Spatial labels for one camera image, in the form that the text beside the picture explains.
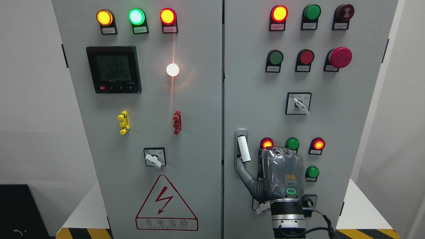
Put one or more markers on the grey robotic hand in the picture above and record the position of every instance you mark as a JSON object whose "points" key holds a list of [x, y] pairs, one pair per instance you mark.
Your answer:
{"points": [[283, 175]]}

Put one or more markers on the silver door handle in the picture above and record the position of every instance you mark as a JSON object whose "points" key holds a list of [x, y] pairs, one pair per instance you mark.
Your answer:
{"points": [[241, 146]]}

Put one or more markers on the right grey cabinet door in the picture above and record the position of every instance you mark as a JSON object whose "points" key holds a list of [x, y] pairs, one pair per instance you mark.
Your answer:
{"points": [[256, 101]]}

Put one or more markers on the grey cabinet door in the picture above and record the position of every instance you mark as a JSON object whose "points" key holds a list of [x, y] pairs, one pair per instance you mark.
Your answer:
{"points": [[194, 155], [256, 101]]}

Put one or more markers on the left grey cabinet door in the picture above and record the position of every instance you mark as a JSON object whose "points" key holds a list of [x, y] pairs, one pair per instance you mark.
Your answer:
{"points": [[194, 155]]}

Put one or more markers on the green button lower right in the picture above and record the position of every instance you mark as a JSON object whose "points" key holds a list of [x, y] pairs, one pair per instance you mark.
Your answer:
{"points": [[312, 174]]}

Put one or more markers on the green button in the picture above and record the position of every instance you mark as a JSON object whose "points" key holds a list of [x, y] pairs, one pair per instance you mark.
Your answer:
{"points": [[310, 16], [312, 174]]}

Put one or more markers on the green indicator middle row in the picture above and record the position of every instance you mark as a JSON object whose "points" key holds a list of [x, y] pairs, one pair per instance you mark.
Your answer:
{"points": [[292, 144]]}

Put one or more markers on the red lit indicator left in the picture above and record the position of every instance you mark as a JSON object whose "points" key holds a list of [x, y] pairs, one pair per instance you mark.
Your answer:
{"points": [[266, 143]]}

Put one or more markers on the red lit indicator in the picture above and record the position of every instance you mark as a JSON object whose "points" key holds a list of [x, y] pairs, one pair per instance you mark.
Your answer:
{"points": [[316, 146], [278, 16], [266, 143]]}

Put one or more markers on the green button second row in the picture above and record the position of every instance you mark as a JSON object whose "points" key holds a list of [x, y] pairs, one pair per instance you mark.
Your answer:
{"points": [[274, 61]]}

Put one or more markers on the red terminal connector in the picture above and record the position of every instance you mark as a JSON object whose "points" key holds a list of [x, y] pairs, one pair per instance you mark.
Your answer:
{"points": [[177, 122]]}

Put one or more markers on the red button second row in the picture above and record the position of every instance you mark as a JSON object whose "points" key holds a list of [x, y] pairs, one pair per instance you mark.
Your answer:
{"points": [[304, 60]]}

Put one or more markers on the electric hazard warning sticker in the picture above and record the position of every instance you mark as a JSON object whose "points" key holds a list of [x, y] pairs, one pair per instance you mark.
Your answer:
{"points": [[165, 209]]}

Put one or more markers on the red emergency stop button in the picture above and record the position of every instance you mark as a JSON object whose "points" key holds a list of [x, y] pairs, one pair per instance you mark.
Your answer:
{"points": [[337, 58]]}

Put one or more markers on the white indicator light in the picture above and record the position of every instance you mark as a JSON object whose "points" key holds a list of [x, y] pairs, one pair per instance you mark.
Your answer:
{"points": [[172, 70]]}

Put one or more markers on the red lit indicator top right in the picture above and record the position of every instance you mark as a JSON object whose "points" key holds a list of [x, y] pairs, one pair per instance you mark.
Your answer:
{"points": [[278, 16]]}

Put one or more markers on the green button top right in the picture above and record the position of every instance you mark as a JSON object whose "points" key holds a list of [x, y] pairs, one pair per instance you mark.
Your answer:
{"points": [[310, 16]]}

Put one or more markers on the yellow terminal connector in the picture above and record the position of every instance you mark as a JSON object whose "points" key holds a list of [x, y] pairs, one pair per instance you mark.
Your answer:
{"points": [[123, 122]]}

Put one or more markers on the dark red buzzer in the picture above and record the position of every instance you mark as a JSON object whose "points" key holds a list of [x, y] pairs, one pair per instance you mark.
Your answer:
{"points": [[342, 15]]}

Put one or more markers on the red indicator light top left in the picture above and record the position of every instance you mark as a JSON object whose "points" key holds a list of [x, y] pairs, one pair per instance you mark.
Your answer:
{"points": [[169, 22]]}

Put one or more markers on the white platform hazard striped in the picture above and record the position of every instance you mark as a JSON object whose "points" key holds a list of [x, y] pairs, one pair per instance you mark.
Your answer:
{"points": [[359, 218]]}

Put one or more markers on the black digital power meter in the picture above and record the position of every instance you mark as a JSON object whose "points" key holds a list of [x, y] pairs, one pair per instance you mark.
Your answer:
{"points": [[114, 69]]}

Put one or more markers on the green indicator light top left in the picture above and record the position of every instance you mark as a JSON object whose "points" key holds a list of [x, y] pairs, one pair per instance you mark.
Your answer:
{"points": [[138, 20]]}

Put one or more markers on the yellow indicator light top left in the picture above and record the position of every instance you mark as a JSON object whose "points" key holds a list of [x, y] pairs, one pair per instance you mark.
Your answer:
{"points": [[106, 21]]}

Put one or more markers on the black box lower left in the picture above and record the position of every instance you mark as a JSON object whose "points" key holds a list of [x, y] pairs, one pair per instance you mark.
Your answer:
{"points": [[19, 215]]}

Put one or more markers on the black knob selector switch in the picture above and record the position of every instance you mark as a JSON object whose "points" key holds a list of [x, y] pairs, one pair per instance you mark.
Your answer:
{"points": [[308, 201]]}

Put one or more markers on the white lever rotary switch bottom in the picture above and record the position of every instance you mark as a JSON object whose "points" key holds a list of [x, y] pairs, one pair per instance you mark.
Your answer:
{"points": [[260, 207]]}

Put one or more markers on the right door upper rotary switch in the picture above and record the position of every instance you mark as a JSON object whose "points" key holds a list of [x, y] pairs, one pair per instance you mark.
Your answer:
{"points": [[298, 103]]}

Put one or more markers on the door rotary switch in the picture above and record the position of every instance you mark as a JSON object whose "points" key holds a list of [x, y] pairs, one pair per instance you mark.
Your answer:
{"points": [[298, 103], [155, 157]]}

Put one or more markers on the left door rotary switch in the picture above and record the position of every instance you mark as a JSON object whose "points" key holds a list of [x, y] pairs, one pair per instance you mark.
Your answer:
{"points": [[155, 157]]}

